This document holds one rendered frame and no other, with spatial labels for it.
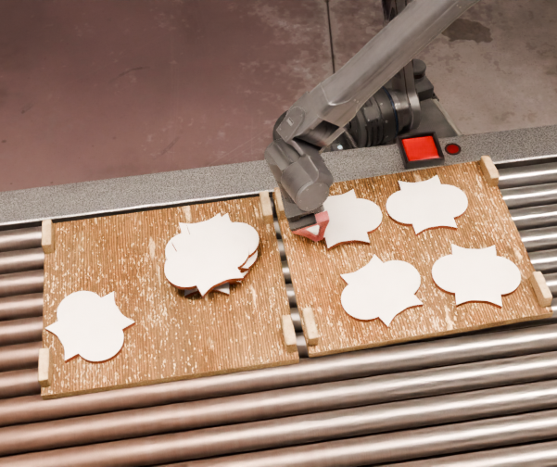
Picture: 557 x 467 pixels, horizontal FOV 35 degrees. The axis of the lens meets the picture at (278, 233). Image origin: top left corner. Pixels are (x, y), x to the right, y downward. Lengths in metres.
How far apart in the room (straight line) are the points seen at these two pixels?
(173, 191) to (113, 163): 1.36
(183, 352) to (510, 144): 0.76
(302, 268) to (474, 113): 1.74
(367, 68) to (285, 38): 2.09
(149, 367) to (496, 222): 0.66
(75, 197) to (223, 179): 0.28
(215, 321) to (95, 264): 0.25
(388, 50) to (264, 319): 0.48
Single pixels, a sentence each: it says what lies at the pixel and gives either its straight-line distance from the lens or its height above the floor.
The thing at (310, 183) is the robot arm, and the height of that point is 1.15.
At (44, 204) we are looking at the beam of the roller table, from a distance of 1.71.
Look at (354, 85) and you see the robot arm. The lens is 1.34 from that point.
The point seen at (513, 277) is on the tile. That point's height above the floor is 0.95.
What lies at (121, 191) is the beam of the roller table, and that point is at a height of 0.92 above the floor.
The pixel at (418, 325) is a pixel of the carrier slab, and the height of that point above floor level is 0.94.
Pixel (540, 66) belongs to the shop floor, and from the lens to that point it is 3.39.
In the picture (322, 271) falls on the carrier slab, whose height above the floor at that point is 0.94.
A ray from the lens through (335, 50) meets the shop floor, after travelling 3.36.
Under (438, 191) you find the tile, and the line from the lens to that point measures 1.63.
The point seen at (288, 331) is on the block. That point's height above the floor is 0.96.
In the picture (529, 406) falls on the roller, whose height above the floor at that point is 0.91.
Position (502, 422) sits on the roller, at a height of 0.92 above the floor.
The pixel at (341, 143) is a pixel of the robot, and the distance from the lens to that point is 2.61.
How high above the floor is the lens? 2.16
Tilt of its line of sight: 52 degrees down
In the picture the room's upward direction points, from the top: 3 degrees counter-clockwise
